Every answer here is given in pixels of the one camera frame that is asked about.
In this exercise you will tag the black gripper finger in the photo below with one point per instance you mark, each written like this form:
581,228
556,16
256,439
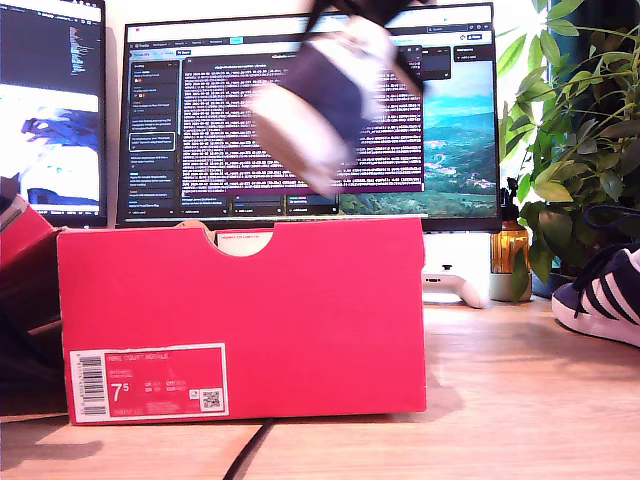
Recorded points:
380,10
9,187
332,5

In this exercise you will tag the red shoebox lid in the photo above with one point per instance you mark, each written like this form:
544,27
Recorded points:
25,245

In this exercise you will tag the blue suede white-striped shoe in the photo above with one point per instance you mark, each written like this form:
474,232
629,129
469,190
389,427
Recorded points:
325,100
610,300

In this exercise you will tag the red cardboard shoebox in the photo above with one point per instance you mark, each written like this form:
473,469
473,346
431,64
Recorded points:
275,325

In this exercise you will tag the small black computer monitor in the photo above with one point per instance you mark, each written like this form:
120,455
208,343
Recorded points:
50,50

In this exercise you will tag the wide black computer monitor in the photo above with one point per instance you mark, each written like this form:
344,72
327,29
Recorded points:
200,125

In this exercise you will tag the beige cardboard box insert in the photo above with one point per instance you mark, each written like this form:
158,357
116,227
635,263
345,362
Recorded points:
207,232

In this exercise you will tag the green leafy houseplant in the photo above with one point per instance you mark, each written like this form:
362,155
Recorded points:
575,150

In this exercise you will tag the amber pump bottle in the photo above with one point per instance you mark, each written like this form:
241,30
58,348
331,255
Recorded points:
507,245

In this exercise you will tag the white game controller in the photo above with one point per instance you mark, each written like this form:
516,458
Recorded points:
470,295

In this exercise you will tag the pale round pot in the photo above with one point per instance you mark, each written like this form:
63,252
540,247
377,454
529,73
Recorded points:
500,287

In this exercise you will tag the dark plant tray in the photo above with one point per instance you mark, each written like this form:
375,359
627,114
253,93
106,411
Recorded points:
542,286

